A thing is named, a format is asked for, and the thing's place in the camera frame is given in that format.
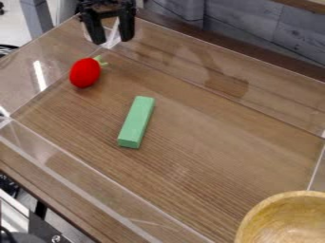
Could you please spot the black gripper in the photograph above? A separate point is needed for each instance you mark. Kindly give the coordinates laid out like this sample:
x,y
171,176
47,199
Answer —
x,y
122,8

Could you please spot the red plush fruit green leaves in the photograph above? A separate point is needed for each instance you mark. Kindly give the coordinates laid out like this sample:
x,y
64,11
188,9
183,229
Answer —
x,y
86,71

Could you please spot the green rectangular block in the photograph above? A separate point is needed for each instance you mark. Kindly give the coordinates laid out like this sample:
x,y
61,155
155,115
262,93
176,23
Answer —
x,y
135,123

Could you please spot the wooden bowl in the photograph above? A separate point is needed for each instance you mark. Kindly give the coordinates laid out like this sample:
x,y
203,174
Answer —
x,y
286,218

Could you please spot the clear acrylic tray enclosure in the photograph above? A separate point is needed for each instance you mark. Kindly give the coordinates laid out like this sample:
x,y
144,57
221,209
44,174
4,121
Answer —
x,y
235,132

